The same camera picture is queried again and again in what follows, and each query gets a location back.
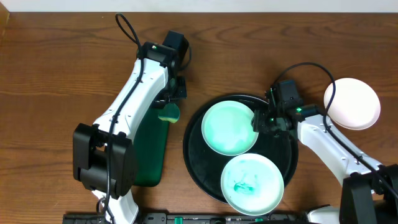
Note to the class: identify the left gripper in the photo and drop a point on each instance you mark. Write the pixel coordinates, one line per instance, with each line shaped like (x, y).
(170, 101)

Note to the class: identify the green scrub sponge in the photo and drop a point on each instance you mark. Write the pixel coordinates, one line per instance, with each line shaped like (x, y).
(170, 113)

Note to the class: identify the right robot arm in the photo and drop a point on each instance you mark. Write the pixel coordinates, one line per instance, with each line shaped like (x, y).
(369, 188)

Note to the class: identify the pale green plate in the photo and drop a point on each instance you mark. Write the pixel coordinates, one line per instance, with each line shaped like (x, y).
(252, 184)
(226, 128)

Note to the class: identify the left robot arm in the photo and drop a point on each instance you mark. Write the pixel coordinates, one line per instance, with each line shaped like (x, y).
(126, 144)

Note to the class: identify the pale green plate front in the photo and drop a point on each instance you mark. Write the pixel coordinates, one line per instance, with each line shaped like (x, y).
(252, 184)

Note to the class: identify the round black tray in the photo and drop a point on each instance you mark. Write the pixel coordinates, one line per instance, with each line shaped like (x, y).
(205, 165)

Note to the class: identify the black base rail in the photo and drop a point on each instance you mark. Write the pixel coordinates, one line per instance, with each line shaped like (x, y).
(162, 218)

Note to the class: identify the white plate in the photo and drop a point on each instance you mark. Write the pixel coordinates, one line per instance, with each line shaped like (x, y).
(355, 104)

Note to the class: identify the green rectangular tray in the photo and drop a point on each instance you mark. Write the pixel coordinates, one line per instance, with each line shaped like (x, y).
(150, 143)

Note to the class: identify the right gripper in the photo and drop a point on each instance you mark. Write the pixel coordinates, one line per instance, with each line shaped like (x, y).
(260, 122)

